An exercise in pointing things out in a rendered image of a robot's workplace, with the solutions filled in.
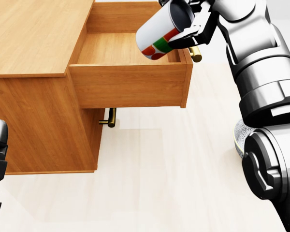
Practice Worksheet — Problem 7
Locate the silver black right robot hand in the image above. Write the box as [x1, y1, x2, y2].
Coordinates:
[159, 0, 280, 58]

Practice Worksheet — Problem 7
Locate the white can red green print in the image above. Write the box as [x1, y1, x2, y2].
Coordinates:
[135, 0, 196, 61]

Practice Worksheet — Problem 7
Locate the closed wooden drawer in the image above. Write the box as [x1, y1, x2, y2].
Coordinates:
[81, 108, 105, 171]

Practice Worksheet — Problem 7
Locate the wooden cabinet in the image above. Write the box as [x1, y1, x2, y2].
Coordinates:
[0, 0, 105, 175]

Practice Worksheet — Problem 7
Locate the open wooden drawer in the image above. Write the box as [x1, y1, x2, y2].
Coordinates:
[68, 1, 194, 109]

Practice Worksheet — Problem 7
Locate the patterned grey bowl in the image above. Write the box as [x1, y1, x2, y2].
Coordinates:
[232, 118, 255, 159]

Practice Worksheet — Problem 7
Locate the brass drawer handle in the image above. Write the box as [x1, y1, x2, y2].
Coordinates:
[99, 107, 117, 128]
[188, 46, 203, 63]

